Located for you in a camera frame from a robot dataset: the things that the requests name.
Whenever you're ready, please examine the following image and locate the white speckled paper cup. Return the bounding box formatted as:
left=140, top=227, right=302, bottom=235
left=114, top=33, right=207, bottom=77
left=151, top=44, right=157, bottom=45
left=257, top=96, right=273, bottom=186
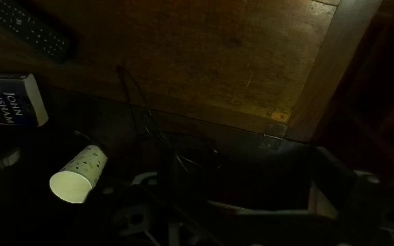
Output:
left=47, top=144, right=109, bottom=205

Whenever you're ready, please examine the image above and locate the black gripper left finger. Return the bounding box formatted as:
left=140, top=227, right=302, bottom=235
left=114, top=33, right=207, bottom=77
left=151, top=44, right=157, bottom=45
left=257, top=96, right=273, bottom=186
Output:
left=107, top=170, right=176, bottom=246

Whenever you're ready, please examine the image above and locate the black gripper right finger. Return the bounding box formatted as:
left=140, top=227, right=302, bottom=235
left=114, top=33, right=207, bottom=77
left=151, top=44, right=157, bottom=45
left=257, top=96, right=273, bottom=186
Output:
left=337, top=168, right=394, bottom=246

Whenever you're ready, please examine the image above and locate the thin black desk cable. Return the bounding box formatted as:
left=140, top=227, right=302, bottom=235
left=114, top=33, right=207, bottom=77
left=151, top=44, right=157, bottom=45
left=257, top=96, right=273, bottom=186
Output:
left=114, top=64, right=221, bottom=185

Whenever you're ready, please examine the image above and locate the black stapler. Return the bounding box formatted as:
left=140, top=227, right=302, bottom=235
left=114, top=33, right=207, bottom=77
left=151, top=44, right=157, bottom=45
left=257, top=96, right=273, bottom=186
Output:
left=0, top=0, right=77, bottom=64

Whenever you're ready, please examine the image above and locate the dark wooden secretary desk cabinet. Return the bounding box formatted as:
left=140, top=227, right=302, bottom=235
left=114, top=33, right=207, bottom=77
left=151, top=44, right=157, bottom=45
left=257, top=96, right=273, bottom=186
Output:
left=0, top=0, right=385, bottom=246

